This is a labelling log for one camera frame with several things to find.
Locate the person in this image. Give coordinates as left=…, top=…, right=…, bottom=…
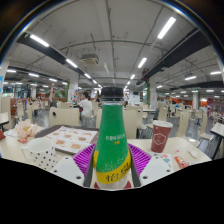
left=77, top=91, right=95, bottom=120
left=47, top=83, right=59, bottom=109

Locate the ceiling air conditioner unit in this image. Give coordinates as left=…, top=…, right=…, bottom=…
left=80, top=53, right=100, bottom=66

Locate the white polka dot mug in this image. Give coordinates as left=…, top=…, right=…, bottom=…
left=21, top=137, right=58, bottom=172

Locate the green drink bottle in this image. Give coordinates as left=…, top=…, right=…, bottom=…
left=92, top=86, right=133, bottom=191

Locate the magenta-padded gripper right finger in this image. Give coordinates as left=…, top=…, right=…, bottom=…
left=127, top=143, right=175, bottom=188

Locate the red and white sachet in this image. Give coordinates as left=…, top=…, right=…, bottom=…
left=173, top=155, right=190, bottom=170

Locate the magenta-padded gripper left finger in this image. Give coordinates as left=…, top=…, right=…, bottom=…
left=53, top=143, right=99, bottom=188

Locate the group of ceiling lights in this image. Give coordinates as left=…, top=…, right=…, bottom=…
left=4, top=16, right=223, bottom=94

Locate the flat round red coaster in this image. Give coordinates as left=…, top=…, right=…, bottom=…
left=93, top=180, right=133, bottom=190

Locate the dark food tray, paper liner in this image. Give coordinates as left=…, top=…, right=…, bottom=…
left=34, top=124, right=100, bottom=156

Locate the red paper cup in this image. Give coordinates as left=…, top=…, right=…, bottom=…
left=150, top=120, right=174, bottom=154

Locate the crumpled orange food wrapper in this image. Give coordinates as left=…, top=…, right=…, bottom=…
left=13, top=118, right=40, bottom=145

